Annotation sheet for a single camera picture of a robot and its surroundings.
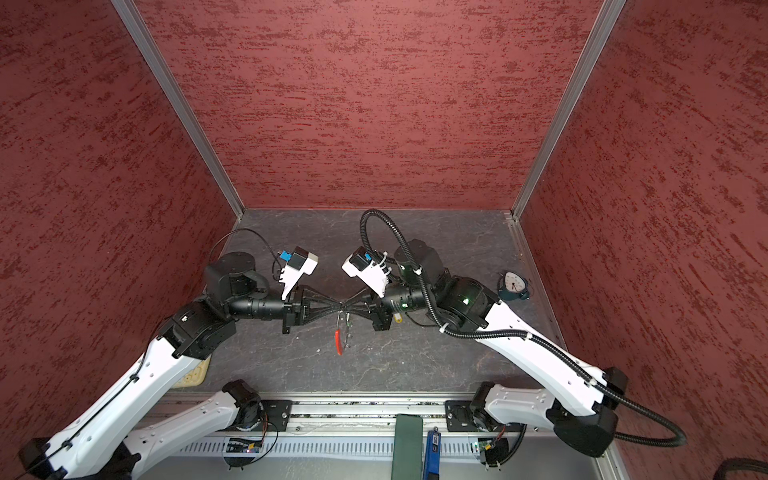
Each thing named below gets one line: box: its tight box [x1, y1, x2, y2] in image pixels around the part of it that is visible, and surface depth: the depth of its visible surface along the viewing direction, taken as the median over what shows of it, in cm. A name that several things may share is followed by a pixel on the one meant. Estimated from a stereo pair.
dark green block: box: [391, 413, 424, 480], surface depth 71 cm
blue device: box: [423, 426, 442, 480], surface depth 68 cm
